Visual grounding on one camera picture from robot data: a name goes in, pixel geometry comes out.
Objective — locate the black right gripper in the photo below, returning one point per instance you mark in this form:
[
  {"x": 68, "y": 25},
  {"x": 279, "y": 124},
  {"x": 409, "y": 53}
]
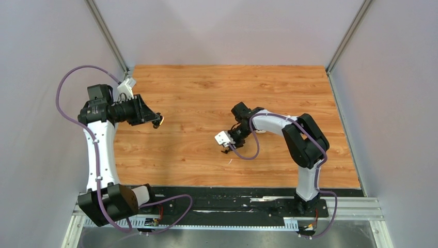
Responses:
[{"x": 237, "y": 144}]

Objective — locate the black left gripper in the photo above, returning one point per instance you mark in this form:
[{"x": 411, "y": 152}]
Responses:
[{"x": 142, "y": 113}]

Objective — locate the black earbud charging case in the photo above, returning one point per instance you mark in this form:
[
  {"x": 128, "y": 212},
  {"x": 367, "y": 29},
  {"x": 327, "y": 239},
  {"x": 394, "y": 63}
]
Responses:
[{"x": 158, "y": 121}]

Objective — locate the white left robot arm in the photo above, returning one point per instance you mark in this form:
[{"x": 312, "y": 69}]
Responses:
[{"x": 106, "y": 199}]

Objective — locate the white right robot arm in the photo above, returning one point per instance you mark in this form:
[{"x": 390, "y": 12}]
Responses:
[{"x": 305, "y": 141}]

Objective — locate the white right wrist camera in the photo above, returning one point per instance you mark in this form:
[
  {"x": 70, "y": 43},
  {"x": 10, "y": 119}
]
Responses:
[{"x": 224, "y": 139}]

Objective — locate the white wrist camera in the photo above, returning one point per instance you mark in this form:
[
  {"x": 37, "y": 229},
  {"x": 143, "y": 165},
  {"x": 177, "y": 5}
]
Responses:
[
  {"x": 224, "y": 139},
  {"x": 124, "y": 89}
]

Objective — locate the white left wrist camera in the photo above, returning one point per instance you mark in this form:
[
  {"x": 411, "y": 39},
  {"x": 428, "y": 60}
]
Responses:
[{"x": 124, "y": 89}]

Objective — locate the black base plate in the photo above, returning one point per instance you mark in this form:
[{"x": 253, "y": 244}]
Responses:
[{"x": 179, "y": 208}]

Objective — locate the left aluminium frame post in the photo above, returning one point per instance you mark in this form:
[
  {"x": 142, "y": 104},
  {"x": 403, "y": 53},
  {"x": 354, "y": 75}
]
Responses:
[{"x": 100, "y": 21}]

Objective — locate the aluminium frame post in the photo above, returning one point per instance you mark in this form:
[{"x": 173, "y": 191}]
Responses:
[
  {"x": 358, "y": 18},
  {"x": 100, "y": 21}
]

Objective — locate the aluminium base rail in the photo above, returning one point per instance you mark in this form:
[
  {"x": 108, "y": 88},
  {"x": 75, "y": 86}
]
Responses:
[{"x": 351, "y": 204}]

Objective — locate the right aluminium frame post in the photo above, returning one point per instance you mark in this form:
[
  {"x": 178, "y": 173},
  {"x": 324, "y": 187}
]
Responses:
[{"x": 358, "y": 18}]

